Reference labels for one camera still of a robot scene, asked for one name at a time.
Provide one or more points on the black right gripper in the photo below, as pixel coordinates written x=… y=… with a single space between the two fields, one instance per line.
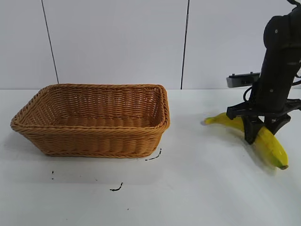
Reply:
x=272 y=89

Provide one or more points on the yellow banana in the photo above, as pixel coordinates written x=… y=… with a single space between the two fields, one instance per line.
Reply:
x=270 y=143

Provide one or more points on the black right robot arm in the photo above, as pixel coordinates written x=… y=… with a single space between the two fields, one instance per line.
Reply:
x=279 y=30

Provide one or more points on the brown woven wicker basket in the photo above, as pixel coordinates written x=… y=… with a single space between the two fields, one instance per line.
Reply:
x=94 y=141

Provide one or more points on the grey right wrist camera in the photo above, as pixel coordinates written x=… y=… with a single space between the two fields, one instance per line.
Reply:
x=237 y=80

